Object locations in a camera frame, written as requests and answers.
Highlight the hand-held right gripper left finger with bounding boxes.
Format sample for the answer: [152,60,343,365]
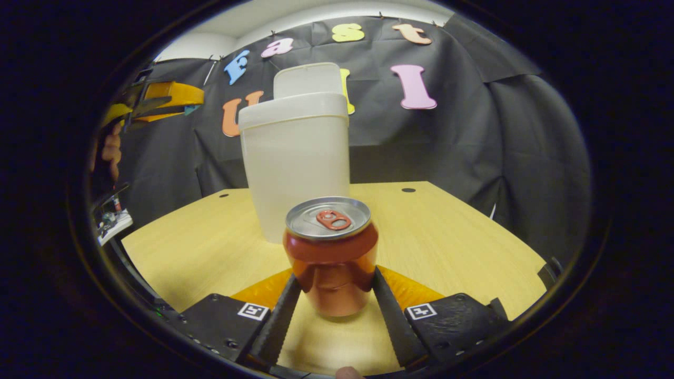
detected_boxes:
[178,268,302,370]

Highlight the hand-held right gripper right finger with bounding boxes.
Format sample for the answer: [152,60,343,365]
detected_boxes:
[372,266,510,370]

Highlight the red pop can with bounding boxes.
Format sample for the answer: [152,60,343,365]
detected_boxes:
[283,196,379,318]

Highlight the white desktop garbage bin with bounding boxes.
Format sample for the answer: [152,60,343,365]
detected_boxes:
[238,62,351,245]

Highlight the wooden desktop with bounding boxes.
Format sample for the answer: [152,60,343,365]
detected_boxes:
[121,181,548,377]

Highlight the white side table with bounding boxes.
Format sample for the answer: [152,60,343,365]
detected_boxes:
[95,208,134,247]

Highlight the black backdrop cloth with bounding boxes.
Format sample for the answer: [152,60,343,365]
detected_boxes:
[92,13,593,264]

